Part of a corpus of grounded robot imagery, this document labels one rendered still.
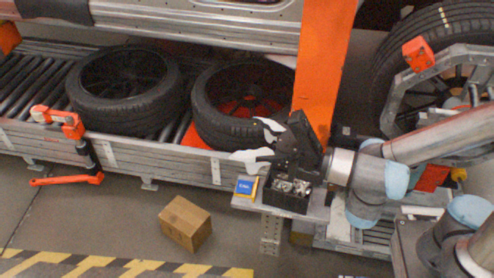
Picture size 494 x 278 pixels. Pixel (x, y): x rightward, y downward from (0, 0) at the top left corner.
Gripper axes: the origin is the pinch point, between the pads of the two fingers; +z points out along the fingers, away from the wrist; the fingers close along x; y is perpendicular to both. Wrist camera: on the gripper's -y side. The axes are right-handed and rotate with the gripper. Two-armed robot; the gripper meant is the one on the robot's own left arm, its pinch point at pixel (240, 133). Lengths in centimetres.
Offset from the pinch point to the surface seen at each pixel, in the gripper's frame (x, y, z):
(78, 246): 26, 121, 95
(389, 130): 75, 40, -39
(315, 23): 57, -5, -4
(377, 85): 81, 24, -29
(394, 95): 73, 22, -36
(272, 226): 51, 90, -1
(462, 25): 82, -4, -50
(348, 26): 58, -6, -15
